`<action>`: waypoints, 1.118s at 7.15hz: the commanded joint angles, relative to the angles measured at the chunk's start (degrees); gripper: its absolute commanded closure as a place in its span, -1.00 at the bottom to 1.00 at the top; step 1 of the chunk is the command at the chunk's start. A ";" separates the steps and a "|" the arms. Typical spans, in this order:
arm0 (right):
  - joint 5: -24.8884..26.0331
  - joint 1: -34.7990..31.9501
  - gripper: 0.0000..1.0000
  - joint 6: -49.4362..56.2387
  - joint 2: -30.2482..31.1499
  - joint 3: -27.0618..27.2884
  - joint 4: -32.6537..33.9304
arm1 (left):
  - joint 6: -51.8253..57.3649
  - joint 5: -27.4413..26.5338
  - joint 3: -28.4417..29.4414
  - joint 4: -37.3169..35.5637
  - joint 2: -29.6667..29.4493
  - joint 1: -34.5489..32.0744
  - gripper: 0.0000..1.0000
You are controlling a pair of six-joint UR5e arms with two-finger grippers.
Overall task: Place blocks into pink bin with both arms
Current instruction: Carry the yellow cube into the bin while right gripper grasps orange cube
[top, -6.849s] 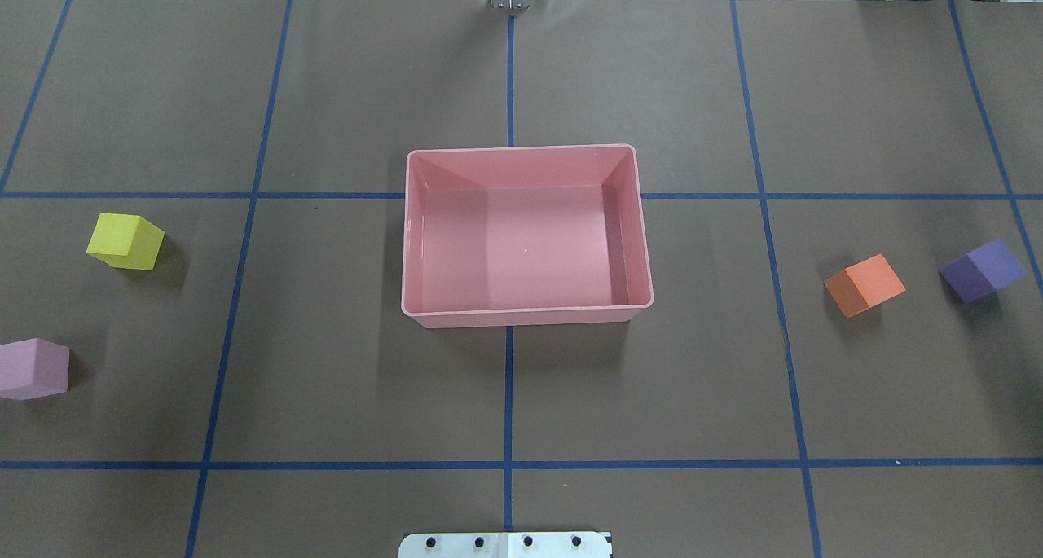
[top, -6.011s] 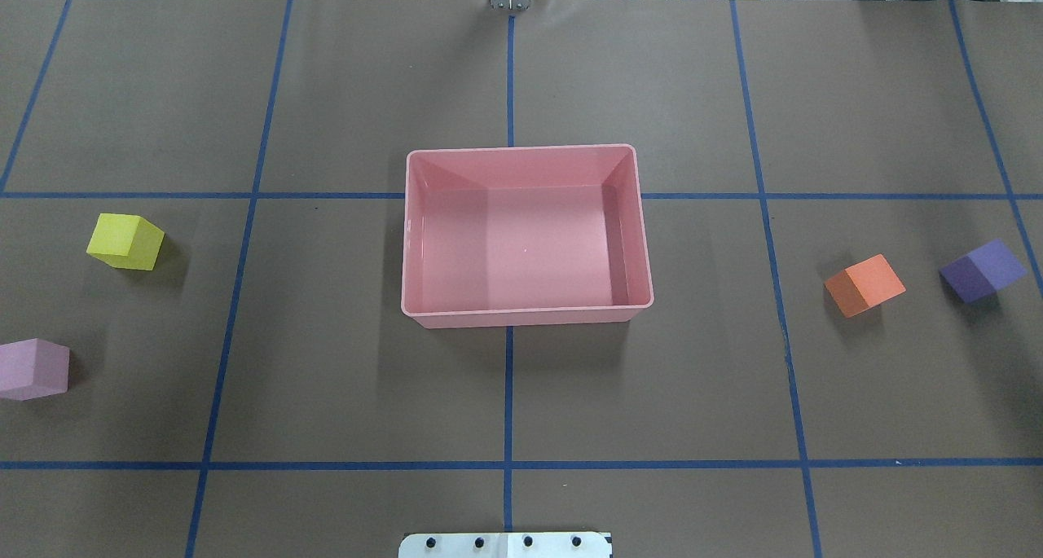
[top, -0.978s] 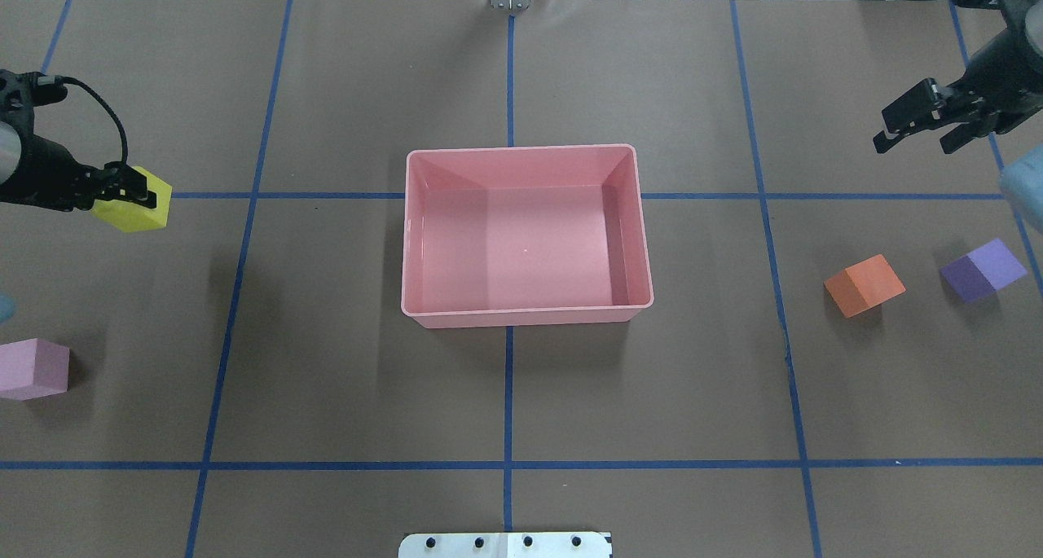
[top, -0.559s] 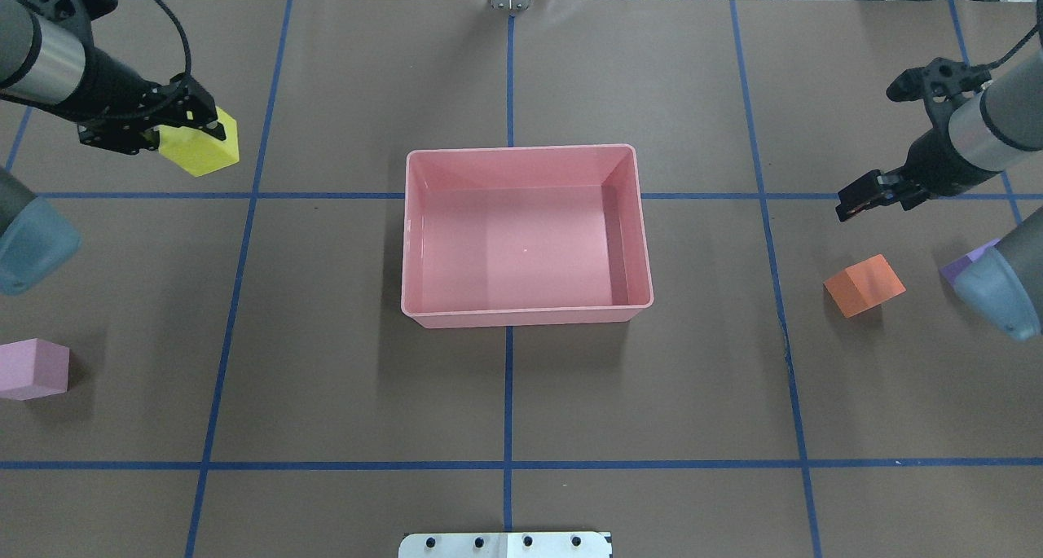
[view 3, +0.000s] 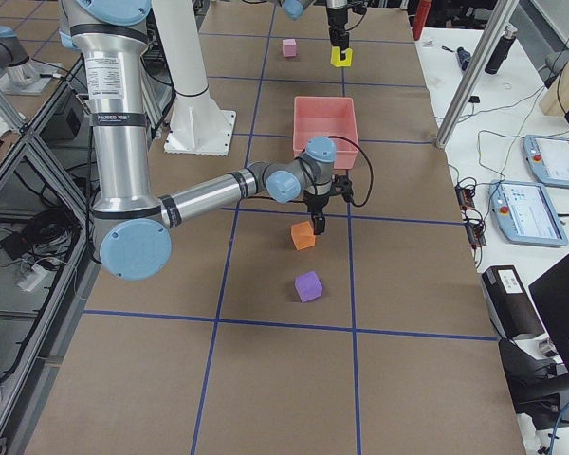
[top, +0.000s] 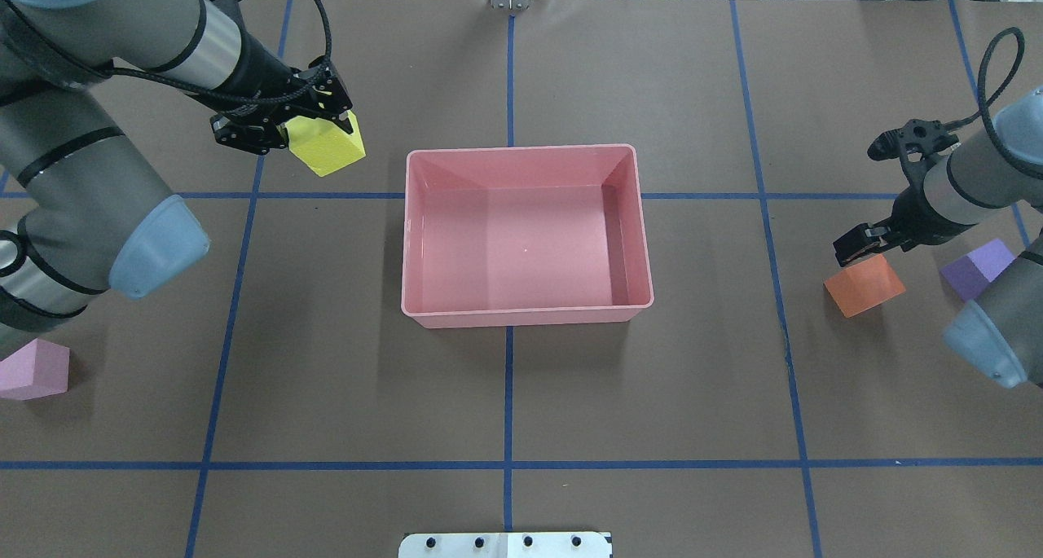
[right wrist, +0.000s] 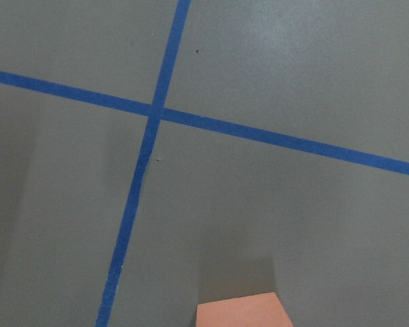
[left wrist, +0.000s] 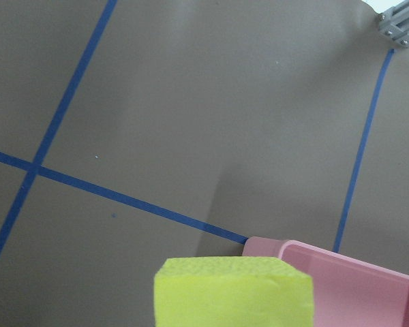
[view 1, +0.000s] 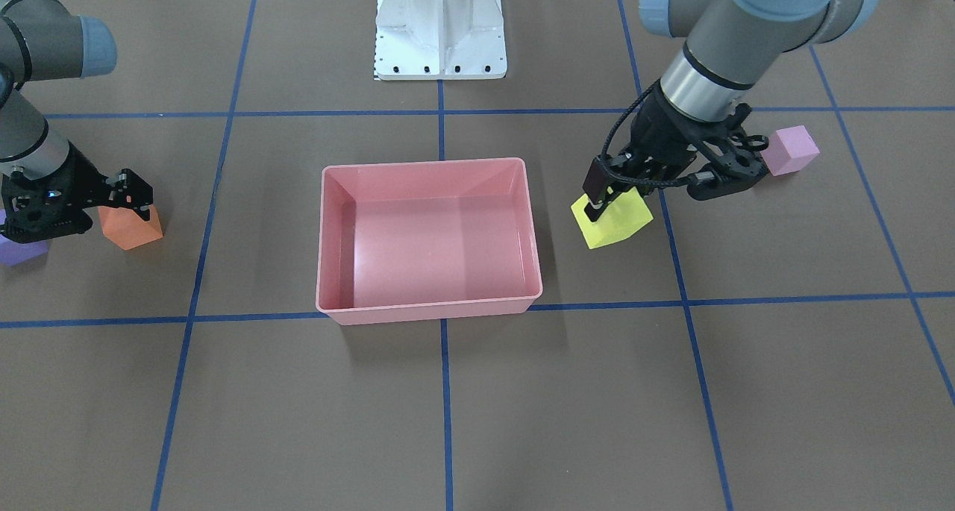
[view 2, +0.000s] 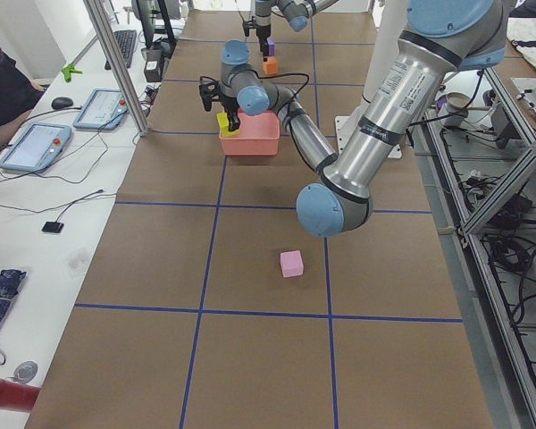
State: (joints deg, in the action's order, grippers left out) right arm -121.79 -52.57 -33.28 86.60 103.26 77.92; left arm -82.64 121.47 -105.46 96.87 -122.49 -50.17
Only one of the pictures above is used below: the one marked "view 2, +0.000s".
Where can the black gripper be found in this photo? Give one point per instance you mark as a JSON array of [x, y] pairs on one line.
[[230, 105], [263, 35]]

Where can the yellow foam block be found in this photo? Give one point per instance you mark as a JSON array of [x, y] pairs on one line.
[[225, 124]]

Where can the orange foam block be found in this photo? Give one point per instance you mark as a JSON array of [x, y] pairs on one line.
[[270, 65]]

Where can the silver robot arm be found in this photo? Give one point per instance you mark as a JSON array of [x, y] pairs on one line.
[[438, 37], [296, 14]]

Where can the pink plastic bin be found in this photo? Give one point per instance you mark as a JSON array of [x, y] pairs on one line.
[[259, 135]]

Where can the purple foam block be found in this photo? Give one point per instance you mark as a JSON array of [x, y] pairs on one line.
[[270, 48]]

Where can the black box device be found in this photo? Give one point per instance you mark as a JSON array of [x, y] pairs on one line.
[[153, 68]]

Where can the far teach pendant tablet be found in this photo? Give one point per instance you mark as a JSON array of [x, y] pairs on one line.
[[103, 110]]

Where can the teach pendant tablet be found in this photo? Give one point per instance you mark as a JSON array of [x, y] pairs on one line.
[[36, 148], [103, 110]]

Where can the black keyboard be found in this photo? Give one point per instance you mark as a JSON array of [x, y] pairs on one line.
[[126, 40]]

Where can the green clamp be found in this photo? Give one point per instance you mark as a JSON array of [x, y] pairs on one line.
[[68, 71]]

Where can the pink foam block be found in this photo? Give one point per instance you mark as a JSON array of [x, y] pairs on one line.
[[292, 264]]

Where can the black computer mouse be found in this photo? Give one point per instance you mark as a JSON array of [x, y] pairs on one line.
[[60, 103]]

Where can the near teach pendant tablet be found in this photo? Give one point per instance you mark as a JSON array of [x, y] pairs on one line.
[[36, 148]]

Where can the small black square device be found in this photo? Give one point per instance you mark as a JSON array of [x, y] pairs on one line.
[[52, 227]]

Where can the seated person in black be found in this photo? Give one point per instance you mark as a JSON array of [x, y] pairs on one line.
[[18, 97]]

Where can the round metal lid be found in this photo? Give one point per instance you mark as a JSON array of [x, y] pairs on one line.
[[25, 372]]

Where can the red cylinder bottle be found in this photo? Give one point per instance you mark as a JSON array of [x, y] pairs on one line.
[[17, 396]]

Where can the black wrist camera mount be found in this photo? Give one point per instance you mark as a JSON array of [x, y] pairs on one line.
[[209, 92]]

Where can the aluminium frame post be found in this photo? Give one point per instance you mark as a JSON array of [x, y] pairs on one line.
[[107, 40]]

